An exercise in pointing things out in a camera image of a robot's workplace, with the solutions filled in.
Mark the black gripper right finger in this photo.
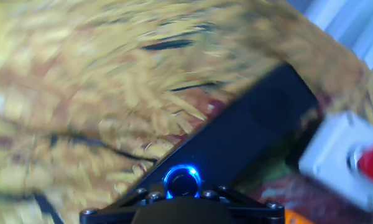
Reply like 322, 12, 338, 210
201, 185, 285, 224

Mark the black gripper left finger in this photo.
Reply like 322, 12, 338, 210
79, 187, 162, 224

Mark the black knob with blue ring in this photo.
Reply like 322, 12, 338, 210
163, 164, 203, 200

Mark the black speaker bar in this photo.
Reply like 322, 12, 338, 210
121, 63, 320, 200

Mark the grey box large red button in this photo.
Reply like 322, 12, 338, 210
298, 111, 373, 214

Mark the painted wheat field cloth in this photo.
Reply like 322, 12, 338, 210
0, 0, 373, 224

